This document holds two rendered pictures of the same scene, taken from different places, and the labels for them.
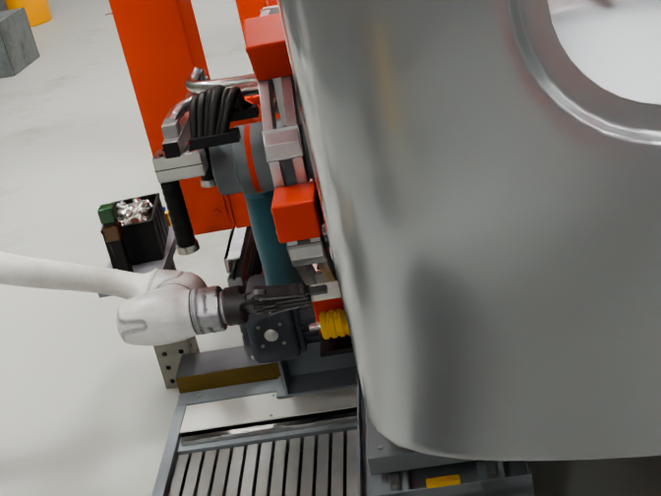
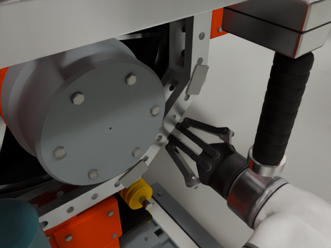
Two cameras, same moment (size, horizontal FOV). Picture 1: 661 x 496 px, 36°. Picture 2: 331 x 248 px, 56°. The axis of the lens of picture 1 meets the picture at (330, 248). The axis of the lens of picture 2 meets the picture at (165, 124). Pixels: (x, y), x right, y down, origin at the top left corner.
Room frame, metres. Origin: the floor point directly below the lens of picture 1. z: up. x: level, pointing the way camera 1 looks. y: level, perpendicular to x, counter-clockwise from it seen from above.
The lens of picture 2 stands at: (2.05, 0.38, 1.02)
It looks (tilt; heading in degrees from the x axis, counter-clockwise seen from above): 38 degrees down; 226
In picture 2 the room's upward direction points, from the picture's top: straight up
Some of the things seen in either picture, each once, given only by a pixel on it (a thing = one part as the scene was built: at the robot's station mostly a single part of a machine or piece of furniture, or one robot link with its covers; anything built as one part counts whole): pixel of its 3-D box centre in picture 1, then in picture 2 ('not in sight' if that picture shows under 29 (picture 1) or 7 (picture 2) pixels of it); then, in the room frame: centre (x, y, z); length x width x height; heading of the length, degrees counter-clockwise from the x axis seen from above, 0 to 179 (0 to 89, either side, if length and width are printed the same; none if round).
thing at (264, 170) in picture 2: (178, 214); (279, 112); (1.77, 0.27, 0.83); 0.04 x 0.04 x 0.16
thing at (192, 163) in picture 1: (180, 161); (275, 11); (1.77, 0.24, 0.93); 0.09 x 0.05 x 0.05; 84
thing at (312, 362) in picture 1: (331, 329); not in sight; (2.23, 0.04, 0.26); 0.42 x 0.18 x 0.35; 84
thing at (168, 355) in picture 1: (167, 316); not in sight; (2.58, 0.50, 0.21); 0.10 x 0.10 x 0.42; 84
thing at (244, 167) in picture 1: (267, 155); (62, 81); (1.92, 0.09, 0.85); 0.21 x 0.14 x 0.14; 84
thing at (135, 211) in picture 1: (136, 227); not in sight; (2.53, 0.50, 0.51); 0.20 x 0.14 x 0.13; 179
